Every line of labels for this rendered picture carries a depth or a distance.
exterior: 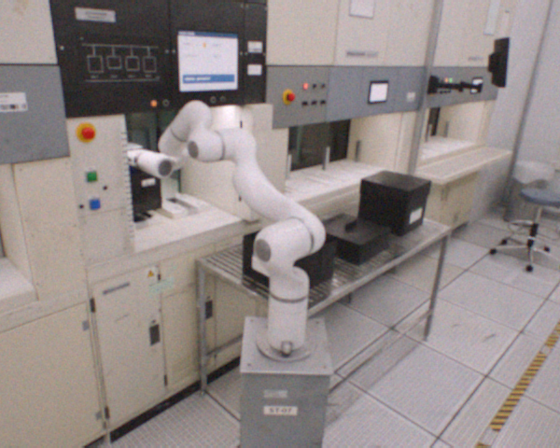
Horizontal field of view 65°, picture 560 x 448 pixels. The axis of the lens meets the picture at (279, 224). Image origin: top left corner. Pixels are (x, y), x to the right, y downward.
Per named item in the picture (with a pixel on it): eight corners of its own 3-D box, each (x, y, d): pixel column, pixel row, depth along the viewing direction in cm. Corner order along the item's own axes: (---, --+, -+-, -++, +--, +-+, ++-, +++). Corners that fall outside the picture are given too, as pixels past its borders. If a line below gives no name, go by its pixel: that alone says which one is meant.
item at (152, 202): (116, 228, 185) (108, 154, 173) (93, 215, 198) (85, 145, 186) (165, 215, 201) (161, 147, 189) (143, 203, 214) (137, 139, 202)
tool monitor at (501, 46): (499, 105, 253) (515, 36, 239) (415, 95, 286) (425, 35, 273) (521, 101, 280) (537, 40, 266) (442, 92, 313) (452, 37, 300)
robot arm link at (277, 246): (316, 293, 135) (323, 221, 126) (273, 315, 122) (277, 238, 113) (287, 278, 142) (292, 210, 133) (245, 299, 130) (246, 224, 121)
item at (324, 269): (240, 273, 183) (241, 235, 176) (287, 254, 201) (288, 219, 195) (288, 301, 165) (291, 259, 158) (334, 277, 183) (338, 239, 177)
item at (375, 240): (357, 266, 194) (361, 239, 189) (305, 245, 211) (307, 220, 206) (390, 246, 214) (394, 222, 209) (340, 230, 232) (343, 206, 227)
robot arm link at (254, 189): (283, 272, 127) (318, 256, 137) (302, 248, 119) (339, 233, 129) (195, 149, 143) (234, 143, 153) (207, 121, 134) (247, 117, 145)
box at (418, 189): (402, 237, 226) (410, 190, 216) (354, 222, 243) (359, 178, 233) (425, 223, 246) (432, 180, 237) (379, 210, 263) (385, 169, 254)
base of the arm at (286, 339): (317, 362, 133) (323, 311, 126) (255, 361, 132) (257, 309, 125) (312, 326, 151) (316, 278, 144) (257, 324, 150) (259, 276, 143)
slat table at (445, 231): (285, 470, 183) (296, 317, 155) (198, 394, 221) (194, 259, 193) (428, 340, 272) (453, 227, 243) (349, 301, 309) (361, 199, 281)
